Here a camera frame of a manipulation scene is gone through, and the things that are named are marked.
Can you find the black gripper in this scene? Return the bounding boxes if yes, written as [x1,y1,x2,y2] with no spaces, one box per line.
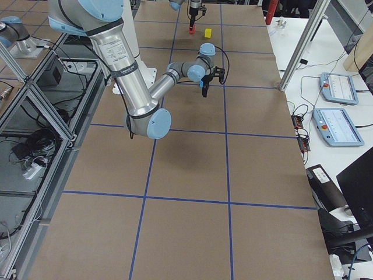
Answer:
[202,74,212,97]
[189,0,201,27]

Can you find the red wooden block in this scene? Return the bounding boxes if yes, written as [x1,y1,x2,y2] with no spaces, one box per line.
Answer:
[188,25,195,34]

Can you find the yellow wooden block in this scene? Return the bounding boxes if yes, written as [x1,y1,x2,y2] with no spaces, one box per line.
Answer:
[204,28,212,39]

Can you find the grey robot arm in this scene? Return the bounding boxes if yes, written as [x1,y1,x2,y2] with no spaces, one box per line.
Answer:
[48,1,217,139]
[169,0,207,33]

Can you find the third robot arm grey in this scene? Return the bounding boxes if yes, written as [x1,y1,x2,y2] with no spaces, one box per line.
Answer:
[1,16,30,48]

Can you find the red fire extinguisher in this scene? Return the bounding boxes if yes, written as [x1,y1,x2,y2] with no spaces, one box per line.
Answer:
[265,0,279,25]

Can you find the upper teach pendant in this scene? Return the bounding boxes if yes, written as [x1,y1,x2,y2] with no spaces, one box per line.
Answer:
[319,72,358,106]

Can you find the teach pendant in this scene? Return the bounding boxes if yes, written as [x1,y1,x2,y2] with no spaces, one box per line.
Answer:
[312,108,364,147]
[319,72,358,106]

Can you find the lower teach pendant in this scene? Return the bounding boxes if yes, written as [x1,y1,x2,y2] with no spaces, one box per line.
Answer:
[312,108,364,147]

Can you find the black monitor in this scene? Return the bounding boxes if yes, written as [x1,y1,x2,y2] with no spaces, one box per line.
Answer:
[336,148,373,228]

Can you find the white power strip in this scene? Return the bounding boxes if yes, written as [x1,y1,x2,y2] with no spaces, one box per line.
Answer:
[23,163,42,180]

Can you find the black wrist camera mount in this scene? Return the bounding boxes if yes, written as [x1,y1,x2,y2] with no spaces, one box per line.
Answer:
[213,66,226,85]

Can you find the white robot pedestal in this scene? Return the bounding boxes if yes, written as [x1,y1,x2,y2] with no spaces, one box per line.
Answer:
[107,1,157,88]

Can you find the aluminium frame post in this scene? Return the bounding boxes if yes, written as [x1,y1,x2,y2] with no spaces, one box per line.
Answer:
[278,0,330,92]

